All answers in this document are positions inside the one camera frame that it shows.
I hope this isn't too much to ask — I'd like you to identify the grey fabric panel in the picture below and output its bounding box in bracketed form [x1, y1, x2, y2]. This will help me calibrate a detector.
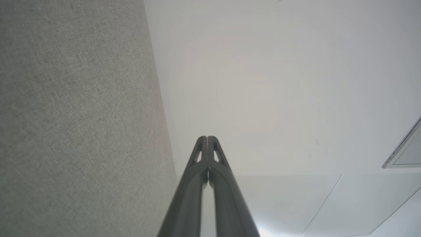
[0, 0, 178, 237]

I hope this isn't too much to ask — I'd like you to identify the grey framed wall panel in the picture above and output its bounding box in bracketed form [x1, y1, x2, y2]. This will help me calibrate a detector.
[382, 115, 421, 169]

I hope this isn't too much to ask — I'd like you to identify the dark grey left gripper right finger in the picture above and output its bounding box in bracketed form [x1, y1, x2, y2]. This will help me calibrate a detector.
[207, 136, 261, 237]

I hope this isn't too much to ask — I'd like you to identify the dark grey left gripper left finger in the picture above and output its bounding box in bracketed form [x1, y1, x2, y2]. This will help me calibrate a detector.
[157, 136, 208, 237]

